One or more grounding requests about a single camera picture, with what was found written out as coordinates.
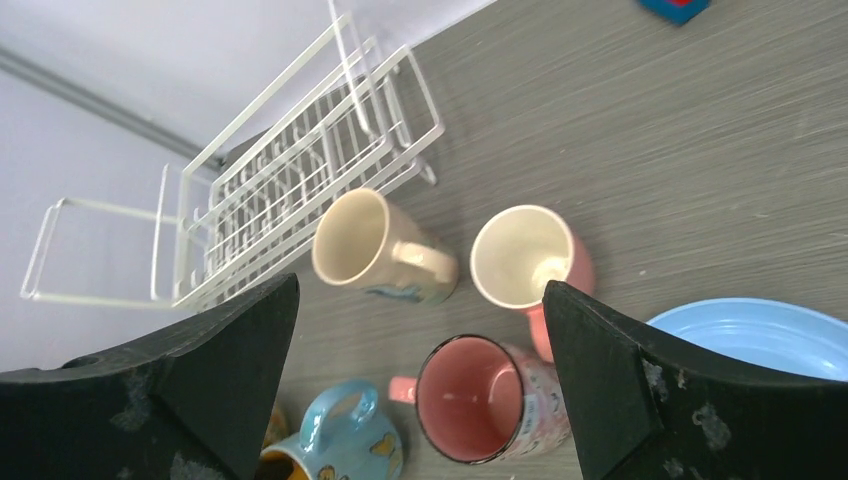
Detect blue plate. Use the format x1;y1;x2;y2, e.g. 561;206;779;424
647;297;847;381

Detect pink patterned cup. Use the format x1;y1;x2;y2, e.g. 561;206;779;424
388;334;571;465

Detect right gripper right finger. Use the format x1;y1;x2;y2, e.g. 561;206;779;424
543;281;847;479

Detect white wire dish rack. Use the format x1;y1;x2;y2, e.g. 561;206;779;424
20;2;444;311

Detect colourful toy blocks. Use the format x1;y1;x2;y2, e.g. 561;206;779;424
638;0;711;26

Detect blue mug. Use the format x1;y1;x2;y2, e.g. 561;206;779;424
260;379;404;480

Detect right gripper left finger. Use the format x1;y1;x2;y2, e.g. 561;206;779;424
1;273;300;479

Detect pink mug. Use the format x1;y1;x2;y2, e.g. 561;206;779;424
469;205;596;363

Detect cream floral cup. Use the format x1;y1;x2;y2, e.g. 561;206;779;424
311;188;459;304

